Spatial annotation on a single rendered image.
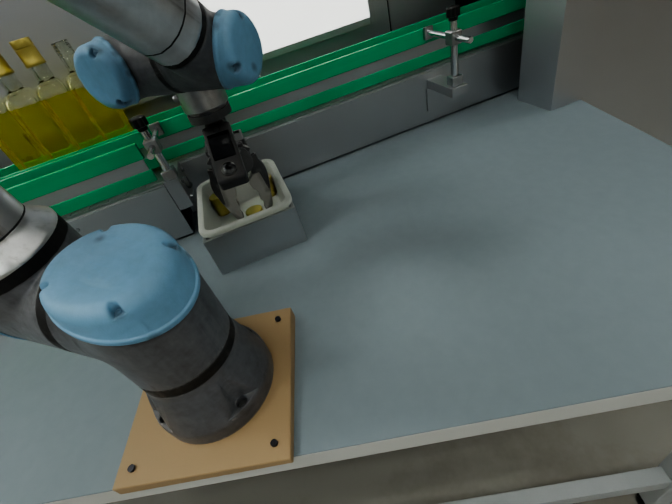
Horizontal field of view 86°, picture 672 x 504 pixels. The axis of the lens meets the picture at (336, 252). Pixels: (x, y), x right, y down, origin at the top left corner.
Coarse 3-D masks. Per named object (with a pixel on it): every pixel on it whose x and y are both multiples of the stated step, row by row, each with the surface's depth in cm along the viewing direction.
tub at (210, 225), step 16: (272, 160) 78; (272, 176) 79; (208, 192) 78; (240, 192) 81; (256, 192) 82; (288, 192) 66; (208, 208) 73; (240, 208) 80; (272, 208) 63; (208, 224) 67; (224, 224) 77; (240, 224) 62
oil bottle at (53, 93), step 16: (48, 80) 69; (64, 80) 71; (48, 96) 69; (64, 96) 70; (48, 112) 70; (64, 112) 71; (80, 112) 72; (64, 128) 72; (80, 128) 73; (80, 144) 75
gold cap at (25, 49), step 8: (16, 40) 64; (24, 40) 65; (16, 48) 65; (24, 48) 65; (32, 48) 66; (24, 56) 65; (32, 56) 66; (40, 56) 67; (24, 64) 67; (32, 64) 66
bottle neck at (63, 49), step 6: (54, 42) 67; (60, 42) 66; (66, 42) 67; (54, 48) 67; (60, 48) 67; (66, 48) 67; (60, 54) 67; (66, 54) 67; (72, 54) 68; (66, 60) 68; (72, 60) 68; (66, 66) 69; (72, 66) 69
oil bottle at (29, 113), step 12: (12, 96) 67; (24, 96) 68; (36, 96) 70; (12, 108) 68; (24, 108) 69; (36, 108) 69; (24, 120) 70; (36, 120) 70; (48, 120) 71; (36, 132) 71; (48, 132) 72; (60, 132) 73; (36, 144) 72; (48, 144) 73; (60, 144) 74; (48, 156) 74
